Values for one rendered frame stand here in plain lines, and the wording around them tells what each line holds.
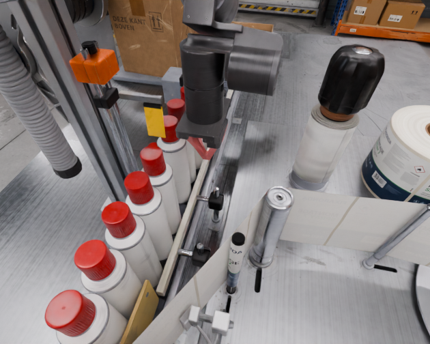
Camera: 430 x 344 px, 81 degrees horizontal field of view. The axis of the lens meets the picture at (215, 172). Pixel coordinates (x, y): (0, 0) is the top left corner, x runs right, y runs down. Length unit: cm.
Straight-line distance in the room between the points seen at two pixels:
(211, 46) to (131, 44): 76
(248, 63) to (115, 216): 23
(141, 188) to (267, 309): 29
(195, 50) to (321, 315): 44
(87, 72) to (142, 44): 68
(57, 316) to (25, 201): 51
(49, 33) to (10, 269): 46
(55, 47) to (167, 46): 63
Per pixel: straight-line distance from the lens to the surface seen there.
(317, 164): 55
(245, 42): 33
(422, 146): 60
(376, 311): 54
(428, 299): 58
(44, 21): 41
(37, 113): 34
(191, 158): 53
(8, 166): 237
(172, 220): 48
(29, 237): 70
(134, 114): 92
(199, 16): 33
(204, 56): 33
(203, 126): 38
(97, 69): 37
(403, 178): 61
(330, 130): 49
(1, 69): 32
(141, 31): 104
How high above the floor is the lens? 134
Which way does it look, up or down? 48 degrees down
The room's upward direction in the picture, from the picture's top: straight up
